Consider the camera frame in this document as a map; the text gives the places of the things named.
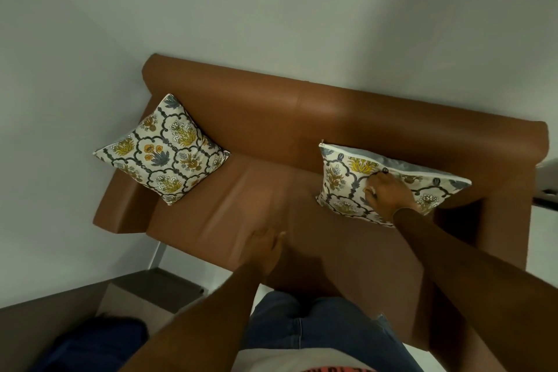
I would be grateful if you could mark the person's left forearm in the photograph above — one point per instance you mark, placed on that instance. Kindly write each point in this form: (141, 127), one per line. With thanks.
(205, 323)

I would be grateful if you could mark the white shirt with red print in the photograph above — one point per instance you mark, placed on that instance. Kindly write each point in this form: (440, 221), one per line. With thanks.
(296, 361)

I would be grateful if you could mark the person's left fingers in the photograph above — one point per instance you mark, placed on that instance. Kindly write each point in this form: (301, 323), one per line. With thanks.
(268, 238)

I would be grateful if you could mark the floral cushion with grey back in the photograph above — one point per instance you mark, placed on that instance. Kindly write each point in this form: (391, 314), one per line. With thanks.
(344, 180)

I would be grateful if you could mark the floral cushion with blue trellis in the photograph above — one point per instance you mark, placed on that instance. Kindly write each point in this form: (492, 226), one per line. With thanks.
(161, 151)

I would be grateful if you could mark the metal sofa leg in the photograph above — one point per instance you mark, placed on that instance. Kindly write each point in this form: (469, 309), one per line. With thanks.
(158, 256)

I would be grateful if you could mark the person's right hand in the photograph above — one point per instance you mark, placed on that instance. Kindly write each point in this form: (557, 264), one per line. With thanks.
(392, 197)

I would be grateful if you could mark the brown leather sofa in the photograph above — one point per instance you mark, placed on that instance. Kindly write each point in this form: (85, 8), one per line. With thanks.
(270, 123)

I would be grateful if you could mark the person's left hand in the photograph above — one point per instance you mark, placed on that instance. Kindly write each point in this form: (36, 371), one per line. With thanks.
(263, 249)

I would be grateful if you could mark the person's right forearm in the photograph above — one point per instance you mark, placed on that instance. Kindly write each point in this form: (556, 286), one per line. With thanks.
(471, 280)

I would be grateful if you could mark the grey topped side table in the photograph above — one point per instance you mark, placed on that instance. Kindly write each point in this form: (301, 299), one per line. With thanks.
(152, 289)

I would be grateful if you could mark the dark blue bag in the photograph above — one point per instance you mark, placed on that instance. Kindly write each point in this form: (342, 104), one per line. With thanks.
(96, 345)

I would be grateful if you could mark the person's right fingers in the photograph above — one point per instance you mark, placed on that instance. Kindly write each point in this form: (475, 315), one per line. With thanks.
(374, 186)

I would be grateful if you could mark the blue denim jeans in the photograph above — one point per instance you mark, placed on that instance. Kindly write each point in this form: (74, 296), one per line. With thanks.
(322, 323)

